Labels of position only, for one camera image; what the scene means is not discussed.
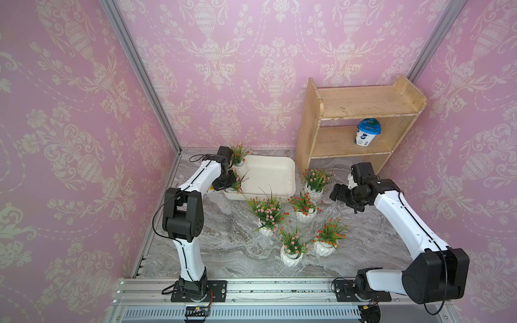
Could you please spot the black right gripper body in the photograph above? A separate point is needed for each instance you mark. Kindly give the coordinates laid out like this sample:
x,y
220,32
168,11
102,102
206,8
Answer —
x,y
351,197

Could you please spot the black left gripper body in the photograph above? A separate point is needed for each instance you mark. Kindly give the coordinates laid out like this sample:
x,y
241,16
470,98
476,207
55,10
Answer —
x,y
225,181

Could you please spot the orange flower plant white pot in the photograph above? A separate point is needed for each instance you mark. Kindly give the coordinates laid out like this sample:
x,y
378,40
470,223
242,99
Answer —
x,y
239,154

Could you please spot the tall pink flower plant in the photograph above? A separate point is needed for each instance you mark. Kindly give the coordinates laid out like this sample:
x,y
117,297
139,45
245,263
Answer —
x,y
270,212

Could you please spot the red flower plant white pot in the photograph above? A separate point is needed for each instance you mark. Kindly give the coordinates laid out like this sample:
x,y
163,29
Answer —
x,y
304,207

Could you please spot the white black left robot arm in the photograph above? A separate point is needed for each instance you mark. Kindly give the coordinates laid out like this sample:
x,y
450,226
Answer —
x,y
183,219

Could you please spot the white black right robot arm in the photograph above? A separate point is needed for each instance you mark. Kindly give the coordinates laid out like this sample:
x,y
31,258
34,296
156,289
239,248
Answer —
x,y
437,271

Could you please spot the cream plastic storage box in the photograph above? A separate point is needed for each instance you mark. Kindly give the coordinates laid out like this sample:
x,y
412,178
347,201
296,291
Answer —
x,y
263,176

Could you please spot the pink flower plant back right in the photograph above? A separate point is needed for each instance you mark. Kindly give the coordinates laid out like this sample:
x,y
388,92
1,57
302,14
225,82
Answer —
x,y
315,181

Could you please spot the orange flower plant front right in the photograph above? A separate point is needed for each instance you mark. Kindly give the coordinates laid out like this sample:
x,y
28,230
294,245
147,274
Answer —
x,y
327,239

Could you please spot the blue lid white tub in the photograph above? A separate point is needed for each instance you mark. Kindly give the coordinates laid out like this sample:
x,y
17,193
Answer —
x,y
367,130

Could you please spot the wooden two-tier shelf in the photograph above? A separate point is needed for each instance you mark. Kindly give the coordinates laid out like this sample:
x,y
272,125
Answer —
x,y
331,116

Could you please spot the pink flower plant front centre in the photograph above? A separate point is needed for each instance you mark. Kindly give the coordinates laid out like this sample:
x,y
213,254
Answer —
x,y
293,247

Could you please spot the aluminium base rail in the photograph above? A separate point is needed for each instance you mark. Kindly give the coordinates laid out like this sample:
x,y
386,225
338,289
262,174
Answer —
x,y
290,299

